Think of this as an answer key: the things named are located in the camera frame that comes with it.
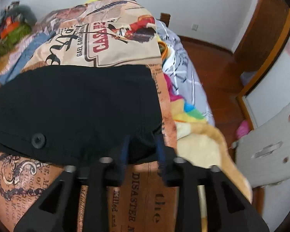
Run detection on orange trimmed cloth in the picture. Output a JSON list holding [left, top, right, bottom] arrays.
[[158, 41, 175, 64]]

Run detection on grey plastic chair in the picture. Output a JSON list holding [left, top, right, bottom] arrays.
[[231, 96, 290, 188]]

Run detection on newspaper printed blanket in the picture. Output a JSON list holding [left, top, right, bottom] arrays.
[[0, 0, 182, 232]]

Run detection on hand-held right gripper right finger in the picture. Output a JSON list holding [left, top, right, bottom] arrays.
[[156, 135, 271, 232]]

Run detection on blue striped cloth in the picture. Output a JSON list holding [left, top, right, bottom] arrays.
[[0, 32, 54, 85]]

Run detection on rainbow plush cloth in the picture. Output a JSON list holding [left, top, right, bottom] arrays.
[[163, 72, 206, 124]]

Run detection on brown wooden door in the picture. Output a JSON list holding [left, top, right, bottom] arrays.
[[234, 0, 290, 72]]

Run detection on white wardrobe with wooden frame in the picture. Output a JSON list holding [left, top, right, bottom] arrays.
[[236, 12, 290, 131]]

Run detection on wooden bed post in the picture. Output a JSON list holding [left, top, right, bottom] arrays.
[[159, 13, 171, 27]]

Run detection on green bag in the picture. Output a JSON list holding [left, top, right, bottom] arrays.
[[0, 24, 32, 59]]

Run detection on pink object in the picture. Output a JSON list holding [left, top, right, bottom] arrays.
[[236, 120, 251, 139]]

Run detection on black pants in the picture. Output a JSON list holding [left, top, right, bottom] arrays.
[[0, 64, 164, 165]]

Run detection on orange box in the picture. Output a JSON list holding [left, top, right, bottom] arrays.
[[1, 20, 22, 38]]

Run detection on grey plush toy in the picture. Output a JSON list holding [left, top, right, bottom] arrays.
[[14, 4, 38, 25]]

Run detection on grey patterned bedsheet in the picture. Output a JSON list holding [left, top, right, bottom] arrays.
[[155, 19, 215, 126]]

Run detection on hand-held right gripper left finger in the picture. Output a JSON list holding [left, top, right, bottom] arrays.
[[13, 135, 132, 232]]

